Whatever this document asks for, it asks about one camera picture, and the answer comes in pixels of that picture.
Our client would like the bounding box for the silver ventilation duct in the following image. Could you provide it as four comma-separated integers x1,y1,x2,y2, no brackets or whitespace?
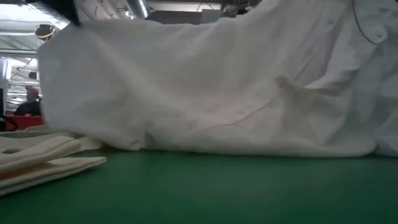
126,0,150,20

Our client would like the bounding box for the round black yellow fixture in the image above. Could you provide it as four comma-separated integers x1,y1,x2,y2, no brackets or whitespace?
34,24,57,40

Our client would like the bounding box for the cream folded cloth pile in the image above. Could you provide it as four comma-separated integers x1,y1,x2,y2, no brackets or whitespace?
0,126,108,197

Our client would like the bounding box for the red plastic crate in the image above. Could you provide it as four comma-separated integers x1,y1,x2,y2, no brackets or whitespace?
5,114,45,131

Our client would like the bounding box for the white button shirt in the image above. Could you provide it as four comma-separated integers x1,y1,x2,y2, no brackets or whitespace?
37,0,398,158

